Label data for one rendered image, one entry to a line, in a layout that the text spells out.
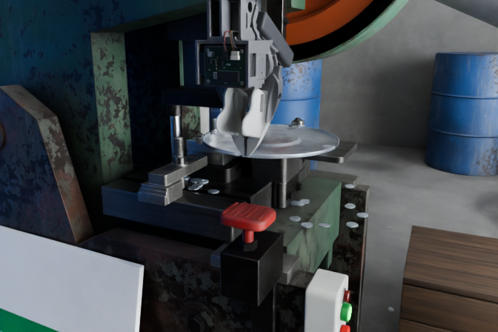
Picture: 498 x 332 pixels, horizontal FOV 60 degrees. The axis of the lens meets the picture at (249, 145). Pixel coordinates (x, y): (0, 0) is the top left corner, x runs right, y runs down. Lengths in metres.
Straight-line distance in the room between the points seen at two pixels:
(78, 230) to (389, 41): 3.57
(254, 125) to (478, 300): 0.94
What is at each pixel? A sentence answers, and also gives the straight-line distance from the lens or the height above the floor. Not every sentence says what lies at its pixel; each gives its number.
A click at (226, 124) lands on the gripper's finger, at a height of 0.89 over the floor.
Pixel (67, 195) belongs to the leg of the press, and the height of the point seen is 0.69.
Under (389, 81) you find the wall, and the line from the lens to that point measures 4.19.
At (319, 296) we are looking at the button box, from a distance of 0.69.
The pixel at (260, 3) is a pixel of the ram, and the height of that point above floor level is 1.07.
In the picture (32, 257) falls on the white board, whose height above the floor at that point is 0.55.
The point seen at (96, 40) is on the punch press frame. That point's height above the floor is 0.99.
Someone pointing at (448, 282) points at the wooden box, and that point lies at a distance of 1.35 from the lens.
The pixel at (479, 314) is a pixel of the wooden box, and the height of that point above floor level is 0.29.
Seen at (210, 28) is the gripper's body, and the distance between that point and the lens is 0.51.
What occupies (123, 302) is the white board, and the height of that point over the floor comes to 0.52.
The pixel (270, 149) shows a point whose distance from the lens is 0.85.
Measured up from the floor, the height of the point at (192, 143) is 0.77.
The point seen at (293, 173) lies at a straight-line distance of 0.94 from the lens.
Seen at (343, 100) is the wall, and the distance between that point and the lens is 4.29.
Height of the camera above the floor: 1.00
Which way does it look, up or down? 14 degrees down
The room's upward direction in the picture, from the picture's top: straight up
